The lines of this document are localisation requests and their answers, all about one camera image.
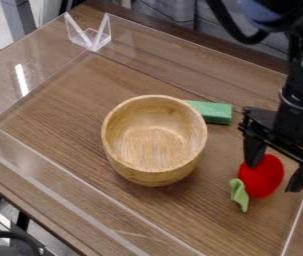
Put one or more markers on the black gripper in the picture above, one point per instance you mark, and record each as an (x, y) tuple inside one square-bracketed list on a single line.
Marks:
[(277, 129)]

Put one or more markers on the red plush fruit green leaf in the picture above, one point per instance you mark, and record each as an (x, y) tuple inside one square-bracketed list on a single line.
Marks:
[(256, 183)]

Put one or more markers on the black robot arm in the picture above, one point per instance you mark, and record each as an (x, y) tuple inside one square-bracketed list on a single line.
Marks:
[(273, 16)]

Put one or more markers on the green sponge block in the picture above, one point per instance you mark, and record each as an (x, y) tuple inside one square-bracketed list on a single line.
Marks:
[(216, 113)]

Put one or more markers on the wooden bowl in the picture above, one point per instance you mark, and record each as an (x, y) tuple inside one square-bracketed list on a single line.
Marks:
[(154, 136)]

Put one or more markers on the black metal device base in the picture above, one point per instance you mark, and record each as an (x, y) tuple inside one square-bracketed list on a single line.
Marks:
[(25, 244)]

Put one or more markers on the clear acrylic tray enclosure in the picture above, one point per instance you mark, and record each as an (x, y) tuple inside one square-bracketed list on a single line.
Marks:
[(57, 91)]

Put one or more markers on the clear acrylic corner bracket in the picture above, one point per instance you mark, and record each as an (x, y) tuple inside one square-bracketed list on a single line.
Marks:
[(88, 38)]

